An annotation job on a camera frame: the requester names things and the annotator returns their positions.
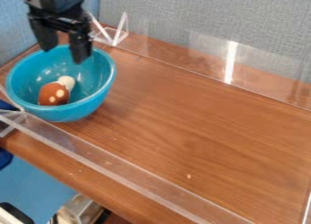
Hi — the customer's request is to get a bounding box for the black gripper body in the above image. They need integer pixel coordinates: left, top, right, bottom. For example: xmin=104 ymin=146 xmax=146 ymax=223
xmin=24 ymin=0 xmax=91 ymax=33

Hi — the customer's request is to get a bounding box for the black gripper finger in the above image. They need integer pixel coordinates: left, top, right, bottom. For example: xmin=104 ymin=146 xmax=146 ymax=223
xmin=68 ymin=29 xmax=92 ymax=64
xmin=30 ymin=19 xmax=59 ymax=52

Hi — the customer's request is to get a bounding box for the brown white plush mushroom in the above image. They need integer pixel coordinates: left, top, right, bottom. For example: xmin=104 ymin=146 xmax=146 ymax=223
xmin=38 ymin=76 xmax=75 ymax=106

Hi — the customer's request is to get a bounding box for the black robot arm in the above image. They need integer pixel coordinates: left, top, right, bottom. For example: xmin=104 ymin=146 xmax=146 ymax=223
xmin=24 ymin=0 xmax=92 ymax=64

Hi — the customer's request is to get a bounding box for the blue bowl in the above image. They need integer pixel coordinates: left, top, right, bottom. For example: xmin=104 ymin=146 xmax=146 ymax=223
xmin=5 ymin=45 xmax=116 ymax=122

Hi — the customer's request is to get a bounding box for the clear acrylic front barrier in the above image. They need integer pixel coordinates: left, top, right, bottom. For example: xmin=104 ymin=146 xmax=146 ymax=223
xmin=1 ymin=112 xmax=252 ymax=224

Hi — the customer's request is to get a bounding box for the clear acrylic barrier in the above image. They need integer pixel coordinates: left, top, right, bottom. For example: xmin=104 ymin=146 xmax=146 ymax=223
xmin=119 ymin=19 xmax=311 ymax=111
xmin=1 ymin=112 xmax=252 ymax=224

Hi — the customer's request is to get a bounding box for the dark blue object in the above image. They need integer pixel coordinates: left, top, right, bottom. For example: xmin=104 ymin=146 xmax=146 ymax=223
xmin=0 ymin=99 xmax=19 ymax=170

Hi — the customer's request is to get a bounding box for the clear acrylic back barrier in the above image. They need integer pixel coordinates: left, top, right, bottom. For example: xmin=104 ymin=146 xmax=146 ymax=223
xmin=119 ymin=19 xmax=311 ymax=111

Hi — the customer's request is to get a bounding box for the metal box under table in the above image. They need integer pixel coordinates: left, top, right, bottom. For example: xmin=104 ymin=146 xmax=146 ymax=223
xmin=48 ymin=194 xmax=103 ymax=224

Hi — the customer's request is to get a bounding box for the black white object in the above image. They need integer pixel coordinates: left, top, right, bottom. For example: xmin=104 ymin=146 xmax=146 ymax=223
xmin=0 ymin=202 xmax=35 ymax=224

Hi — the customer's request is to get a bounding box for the clear acrylic corner bracket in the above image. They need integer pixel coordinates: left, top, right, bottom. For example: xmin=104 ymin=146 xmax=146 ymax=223
xmin=88 ymin=12 xmax=128 ymax=46

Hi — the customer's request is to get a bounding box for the clear acrylic left bracket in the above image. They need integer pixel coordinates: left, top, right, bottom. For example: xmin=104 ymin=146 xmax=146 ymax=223
xmin=0 ymin=84 xmax=26 ymax=132

